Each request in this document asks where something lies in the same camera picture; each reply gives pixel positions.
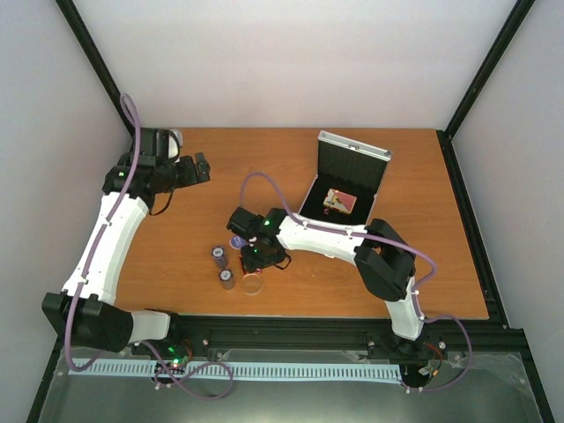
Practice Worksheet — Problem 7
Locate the light blue slotted cable duct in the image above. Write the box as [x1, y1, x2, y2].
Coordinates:
[81, 359, 402, 384]

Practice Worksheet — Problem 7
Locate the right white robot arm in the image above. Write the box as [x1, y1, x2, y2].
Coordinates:
[226, 207, 424, 341]

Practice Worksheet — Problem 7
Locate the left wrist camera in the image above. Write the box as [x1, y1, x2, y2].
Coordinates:
[153, 129, 181, 164]

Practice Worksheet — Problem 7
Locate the red playing card deck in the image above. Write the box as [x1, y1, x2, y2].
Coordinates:
[323, 189, 357, 215]

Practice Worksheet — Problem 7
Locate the purple chip stack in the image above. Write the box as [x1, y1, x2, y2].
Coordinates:
[211, 246, 228, 270]
[219, 269, 236, 290]

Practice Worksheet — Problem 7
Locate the upper purple chip stack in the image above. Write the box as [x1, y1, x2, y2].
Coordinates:
[211, 246, 228, 270]

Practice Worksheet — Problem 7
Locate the black aluminium frame rail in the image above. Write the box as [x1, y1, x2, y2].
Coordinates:
[56, 313, 528, 367]

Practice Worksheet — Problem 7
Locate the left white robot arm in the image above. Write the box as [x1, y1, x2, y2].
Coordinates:
[41, 152, 211, 355]

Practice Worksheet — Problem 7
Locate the black red triangular button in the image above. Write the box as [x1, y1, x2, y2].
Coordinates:
[238, 256, 246, 273]

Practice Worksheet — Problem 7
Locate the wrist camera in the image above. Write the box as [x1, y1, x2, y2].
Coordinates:
[226, 207, 259, 240]
[153, 129, 181, 164]

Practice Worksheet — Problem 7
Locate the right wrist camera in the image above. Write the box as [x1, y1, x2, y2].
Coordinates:
[226, 207, 259, 240]

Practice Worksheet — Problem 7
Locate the clear round dealer button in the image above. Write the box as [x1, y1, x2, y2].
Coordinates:
[241, 273, 263, 295]

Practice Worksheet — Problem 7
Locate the aluminium poker case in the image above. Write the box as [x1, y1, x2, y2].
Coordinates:
[299, 130, 392, 225]

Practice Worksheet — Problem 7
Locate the left green lit circuit board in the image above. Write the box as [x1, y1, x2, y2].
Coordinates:
[159, 340, 193, 375]

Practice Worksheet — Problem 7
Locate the lower purple chip stack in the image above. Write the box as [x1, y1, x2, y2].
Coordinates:
[219, 269, 236, 290]

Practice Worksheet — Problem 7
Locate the blue small blind button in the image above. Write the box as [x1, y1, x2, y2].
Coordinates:
[229, 235, 247, 249]

